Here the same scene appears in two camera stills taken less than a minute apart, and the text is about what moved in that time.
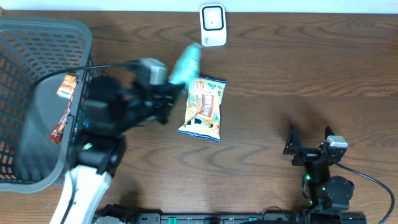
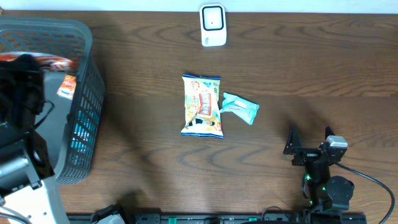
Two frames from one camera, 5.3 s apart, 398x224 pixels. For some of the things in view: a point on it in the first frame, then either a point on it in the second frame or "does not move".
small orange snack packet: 67,88 does not move
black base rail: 237,218 does not move
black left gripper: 159,106 → 10,76
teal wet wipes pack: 187,67 → 245,110
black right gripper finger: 293,142 does not move
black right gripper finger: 328,132 does not move
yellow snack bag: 203,111 does not move
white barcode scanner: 213,24 does not move
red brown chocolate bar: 55,134 → 46,61
